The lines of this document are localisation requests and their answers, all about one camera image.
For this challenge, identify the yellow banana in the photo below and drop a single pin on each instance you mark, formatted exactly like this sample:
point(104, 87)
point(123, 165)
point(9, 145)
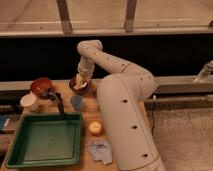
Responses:
point(80, 86)

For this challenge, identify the black ladle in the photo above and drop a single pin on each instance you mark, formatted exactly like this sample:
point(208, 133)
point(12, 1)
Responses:
point(55, 96)

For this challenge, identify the red bowl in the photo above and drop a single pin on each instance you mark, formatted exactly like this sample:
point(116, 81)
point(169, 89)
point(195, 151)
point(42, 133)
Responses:
point(39, 85)

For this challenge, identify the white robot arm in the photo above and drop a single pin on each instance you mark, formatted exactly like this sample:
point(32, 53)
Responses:
point(118, 96)

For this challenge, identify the crumpled blue cloth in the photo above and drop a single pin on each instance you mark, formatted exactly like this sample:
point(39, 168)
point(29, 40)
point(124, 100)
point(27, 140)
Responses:
point(101, 151)

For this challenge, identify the white paper cup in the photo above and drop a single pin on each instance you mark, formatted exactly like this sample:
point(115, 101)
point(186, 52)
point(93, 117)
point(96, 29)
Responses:
point(29, 102)

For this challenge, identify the blue object at edge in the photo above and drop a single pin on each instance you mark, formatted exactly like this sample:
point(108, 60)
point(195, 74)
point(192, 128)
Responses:
point(4, 120)

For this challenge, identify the green plastic tray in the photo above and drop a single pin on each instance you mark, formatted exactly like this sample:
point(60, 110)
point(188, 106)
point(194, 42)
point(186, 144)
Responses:
point(46, 141)

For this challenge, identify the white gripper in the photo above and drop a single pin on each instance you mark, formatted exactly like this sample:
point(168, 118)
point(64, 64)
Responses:
point(86, 71)

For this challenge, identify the blue plastic cup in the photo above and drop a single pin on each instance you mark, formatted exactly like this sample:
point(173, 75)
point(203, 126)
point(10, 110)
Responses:
point(77, 102)

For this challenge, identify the purple bowl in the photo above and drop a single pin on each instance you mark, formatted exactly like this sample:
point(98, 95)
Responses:
point(79, 79)

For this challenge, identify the yellow round fruit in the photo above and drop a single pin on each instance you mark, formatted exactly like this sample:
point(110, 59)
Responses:
point(95, 128)

